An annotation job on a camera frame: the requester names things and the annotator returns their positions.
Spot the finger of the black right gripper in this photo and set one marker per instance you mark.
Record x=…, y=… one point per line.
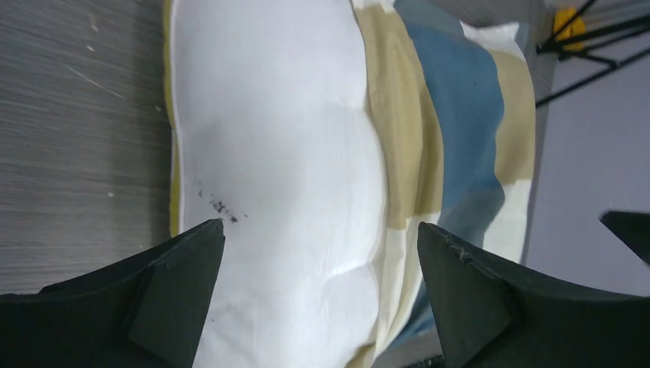
x=632, y=228

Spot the white pillow with yellow edge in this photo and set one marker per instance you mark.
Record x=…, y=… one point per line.
x=268, y=102

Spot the blue tan white checked pillowcase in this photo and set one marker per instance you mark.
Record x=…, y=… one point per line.
x=452, y=142

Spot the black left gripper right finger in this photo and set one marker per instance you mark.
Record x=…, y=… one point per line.
x=492, y=312

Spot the yellow box by tripod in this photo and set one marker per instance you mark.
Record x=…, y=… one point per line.
x=575, y=28

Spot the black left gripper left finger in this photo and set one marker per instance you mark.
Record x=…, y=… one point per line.
x=147, y=310

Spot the black tripod stand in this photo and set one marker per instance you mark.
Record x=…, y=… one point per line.
x=605, y=26

